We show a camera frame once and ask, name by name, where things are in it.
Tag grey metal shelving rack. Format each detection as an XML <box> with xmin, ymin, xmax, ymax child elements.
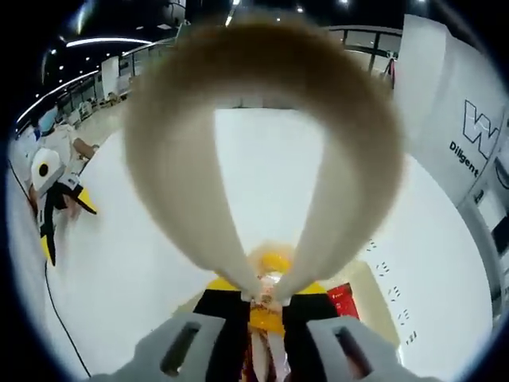
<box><xmin>457</xmin><ymin>154</ymin><xmax>509</xmax><ymax>319</ymax></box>

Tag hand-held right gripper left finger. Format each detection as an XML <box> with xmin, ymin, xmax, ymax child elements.
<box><xmin>107</xmin><ymin>277</ymin><xmax>251</xmax><ymax>382</ymax></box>

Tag black cable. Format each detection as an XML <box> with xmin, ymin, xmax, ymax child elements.
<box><xmin>42</xmin><ymin>260</ymin><xmax>93</xmax><ymax>378</ymax></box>

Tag person's left hand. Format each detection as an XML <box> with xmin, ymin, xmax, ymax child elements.
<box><xmin>63</xmin><ymin>197</ymin><xmax>84</xmax><ymax>220</ymax></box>

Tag red bar food packet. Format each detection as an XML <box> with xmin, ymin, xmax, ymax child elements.
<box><xmin>326</xmin><ymin>283</ymin><xmax>361</xmax><ymax>322</ymax></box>

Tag white food tongs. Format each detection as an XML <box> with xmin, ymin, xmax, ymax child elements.
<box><xmin>122</xmin><ymin>19</ymin><xmax>407</xmax><ymax>308</ymax></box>

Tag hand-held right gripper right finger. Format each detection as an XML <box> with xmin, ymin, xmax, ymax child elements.
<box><xmin>281</xmin><ymin>281</ymin><xmax>403</xmax><ymax>382</ymax></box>

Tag hanging tote bag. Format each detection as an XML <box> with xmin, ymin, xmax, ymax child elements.
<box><xmin>384</xmin><ymin>55</ymin><xmax>398</xmax><ymax>91</ymax></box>

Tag yellow food packet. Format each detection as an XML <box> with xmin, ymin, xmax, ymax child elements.
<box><xmin>247</xmin><ymin>241</ymin><xmax>297</xmax><ymax>337</ymax></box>

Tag group of ceiling lights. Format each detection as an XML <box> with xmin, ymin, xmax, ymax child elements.
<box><xmin>47</xmin><ymin>0</ymin><xmax>359</xmax><ymax>60</ymax></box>

